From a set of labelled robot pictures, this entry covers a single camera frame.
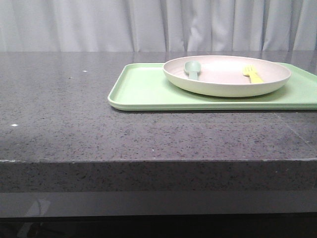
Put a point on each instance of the beige round plate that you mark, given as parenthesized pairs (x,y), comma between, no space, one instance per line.
(222,76)

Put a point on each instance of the yellow plastic fork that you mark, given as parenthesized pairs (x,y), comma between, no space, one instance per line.
(251,72)

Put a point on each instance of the light green rectangular tray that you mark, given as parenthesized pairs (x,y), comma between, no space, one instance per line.
(144,87)

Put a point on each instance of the pale green spoon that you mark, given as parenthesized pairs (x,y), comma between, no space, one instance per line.
(192,69)

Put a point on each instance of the white pleated curtain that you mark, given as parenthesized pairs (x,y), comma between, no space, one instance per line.
(157,25)

